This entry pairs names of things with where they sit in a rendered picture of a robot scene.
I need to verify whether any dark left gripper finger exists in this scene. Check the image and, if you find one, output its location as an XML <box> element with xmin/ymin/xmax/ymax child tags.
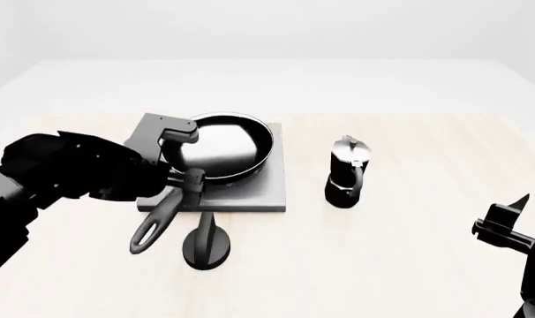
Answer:
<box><xmin>164</xmin><ymin>167</ymin><xmax>207</xmax><ymax>199</ymax></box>

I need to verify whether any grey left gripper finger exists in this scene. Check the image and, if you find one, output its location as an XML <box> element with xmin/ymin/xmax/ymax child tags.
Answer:
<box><xmin>124</xmin><ymin>111</ymin><xmax>201</xmax><ymax>166</ymax></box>

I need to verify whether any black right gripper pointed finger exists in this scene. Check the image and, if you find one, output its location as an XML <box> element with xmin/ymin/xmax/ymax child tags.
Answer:
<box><xmin>487</xmin><ymin>193</ymin><xmax>531</xmax><ymax>231</ymax></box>

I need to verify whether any black right gripper flat finger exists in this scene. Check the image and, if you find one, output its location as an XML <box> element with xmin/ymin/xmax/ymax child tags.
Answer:
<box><xmin>471</xmin><ymin>217</ymin><xmax>535</xmax><ymax>252</ymax></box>

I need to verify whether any black frying pan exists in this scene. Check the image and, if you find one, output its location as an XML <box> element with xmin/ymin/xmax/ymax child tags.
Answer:
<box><xmin>128</xmin><ymin>110</ymin><xmax>276</xmax><ymax>256</ymax></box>

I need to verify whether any black stove knob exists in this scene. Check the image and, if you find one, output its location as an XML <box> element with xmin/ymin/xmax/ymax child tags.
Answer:
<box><xmin>181</xmin><ymin>211</ymin><xmax>232</xmax><ymax>271</ymax></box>

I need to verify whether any grey square stove plate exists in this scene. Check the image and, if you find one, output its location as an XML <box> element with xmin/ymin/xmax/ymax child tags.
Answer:
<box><xmin>133</xmin><ymin>120</ymin><xmax>289</xmax><ymax>214</ymax></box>

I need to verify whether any black and silver moka pot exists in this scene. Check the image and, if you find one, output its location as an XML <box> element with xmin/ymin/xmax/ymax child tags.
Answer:
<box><xmin>324</xmin><ymin>134</ymin><xmax>373</xmax><ymax>210</ymax></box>

